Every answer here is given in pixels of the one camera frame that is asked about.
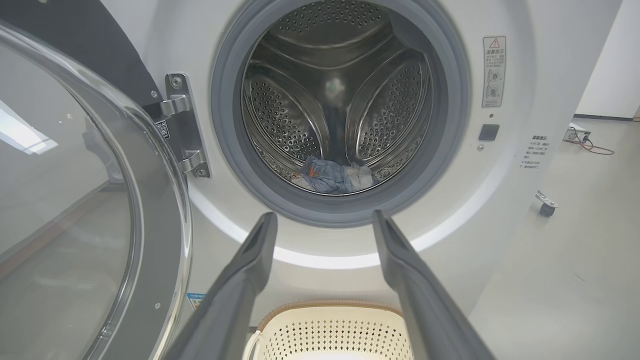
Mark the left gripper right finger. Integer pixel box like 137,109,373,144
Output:
372,210,496,360

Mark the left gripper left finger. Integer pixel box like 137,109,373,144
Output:
165,211,278,360

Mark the glass washing machine door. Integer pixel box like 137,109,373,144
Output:
0,0,193,360

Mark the white front-load washing machine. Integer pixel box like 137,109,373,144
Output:
97,0,623,360

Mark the metal washer door hinge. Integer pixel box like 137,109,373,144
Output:
145,73,211,178

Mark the stainless steel washing machine drum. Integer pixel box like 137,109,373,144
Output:
242,0,433,193

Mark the cream perforated laundry basket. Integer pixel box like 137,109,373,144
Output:
242,300,416,360

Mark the metal caster leg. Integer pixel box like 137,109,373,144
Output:
535,190,559,217

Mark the power strip cable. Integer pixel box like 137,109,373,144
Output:
574,127,615,156

